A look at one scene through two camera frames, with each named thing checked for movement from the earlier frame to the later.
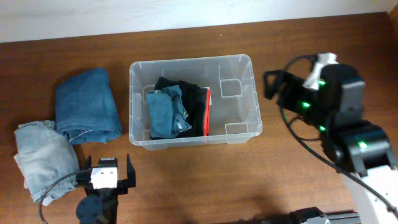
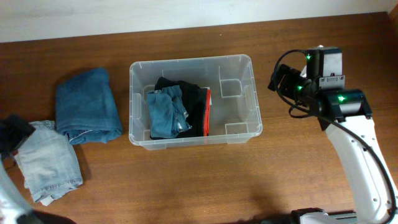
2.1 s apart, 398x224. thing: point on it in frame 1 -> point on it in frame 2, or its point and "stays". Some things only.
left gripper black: (123, 186) -> (14, 132)
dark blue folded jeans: (86, 110) stays
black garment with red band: (196, 103) stays
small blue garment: (167, 117) stays
